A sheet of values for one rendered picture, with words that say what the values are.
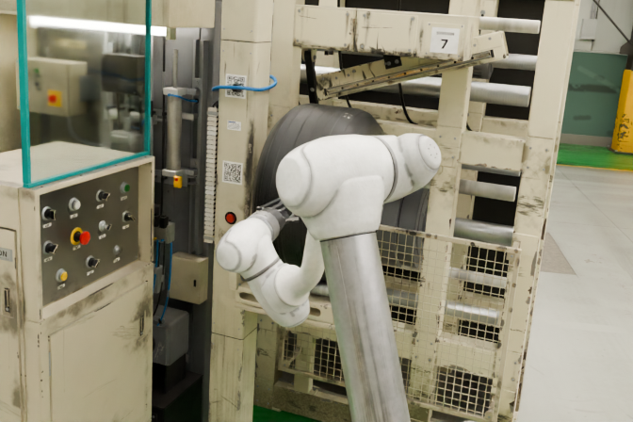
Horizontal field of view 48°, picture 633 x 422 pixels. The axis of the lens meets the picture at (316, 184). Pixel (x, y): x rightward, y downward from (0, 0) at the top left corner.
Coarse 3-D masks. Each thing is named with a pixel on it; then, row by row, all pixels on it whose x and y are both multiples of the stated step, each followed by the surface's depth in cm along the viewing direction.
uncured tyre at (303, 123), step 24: (288, 120) 222; (312, 120) 220; (336, 120) 219; (360, 120) 222; (264, 144) 222; (288, 144) 215; (264, 168) 215; (264, 192) 214; (288, 240) 215; (288, 264) 223
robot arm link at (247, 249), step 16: (240, 224) 176; (256, 224) 177; (224, 240) 171; (240, 240) 170; (256, 240) 173; (224, 256) 170; (240, 256) 169; (256, 256) 173; (272, 256) 176; (240, 272) 176; (256, 272) 174
